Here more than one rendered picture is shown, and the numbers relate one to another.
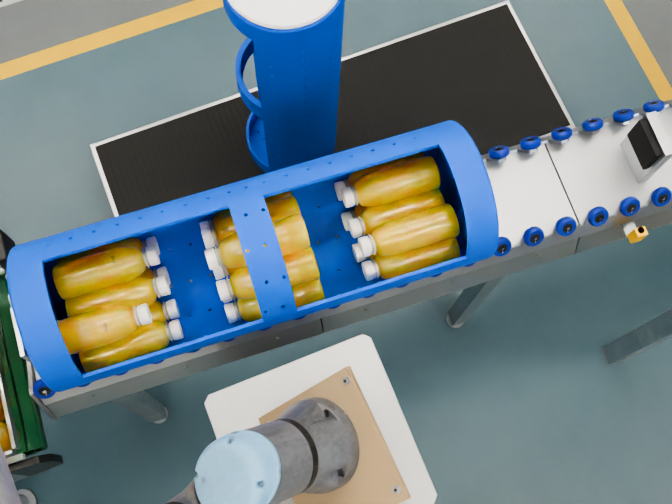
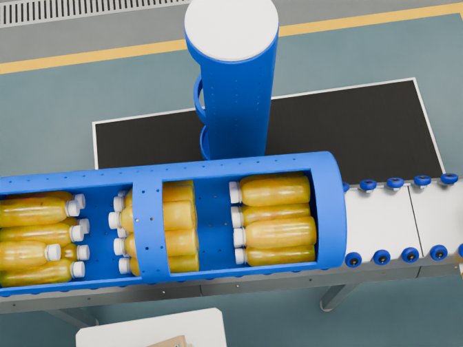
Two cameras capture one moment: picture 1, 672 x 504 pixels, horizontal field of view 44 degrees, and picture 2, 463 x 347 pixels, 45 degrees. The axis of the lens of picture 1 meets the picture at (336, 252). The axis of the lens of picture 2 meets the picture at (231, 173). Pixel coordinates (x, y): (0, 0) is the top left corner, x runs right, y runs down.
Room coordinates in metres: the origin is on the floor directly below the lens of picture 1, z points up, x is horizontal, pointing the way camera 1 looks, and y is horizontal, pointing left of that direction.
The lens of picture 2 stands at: (0.14, -0.17, 2.41)
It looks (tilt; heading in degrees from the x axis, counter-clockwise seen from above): 68 degrees down; 20
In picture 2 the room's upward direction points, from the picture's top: 1 degrees counter-clockwise
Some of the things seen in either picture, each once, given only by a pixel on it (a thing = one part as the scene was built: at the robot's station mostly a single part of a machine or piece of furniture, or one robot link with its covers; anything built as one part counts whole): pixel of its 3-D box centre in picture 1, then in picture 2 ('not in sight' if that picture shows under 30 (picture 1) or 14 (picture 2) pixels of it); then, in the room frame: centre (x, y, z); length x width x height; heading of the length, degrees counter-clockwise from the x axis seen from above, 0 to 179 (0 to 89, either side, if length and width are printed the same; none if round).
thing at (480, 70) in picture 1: (335, 145); (264, 156); (1.16, 0.04, 0.07); 1.50 x 0.52 x 0.15; 117
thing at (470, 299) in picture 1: (473, 295); (339, 290); (0.63, -0.40, 0.31); 0.06 x 0.06 x 0.63; 23
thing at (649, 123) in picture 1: (643, 149); not in sight; (0.80, -0.64, 1.00); 0.10 x 0.04 x 0.15; 23
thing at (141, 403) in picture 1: (139, 401); (71, 314); (0.23, 0.50, 0.31); 0.06 x 0.06 x 0.63; 23
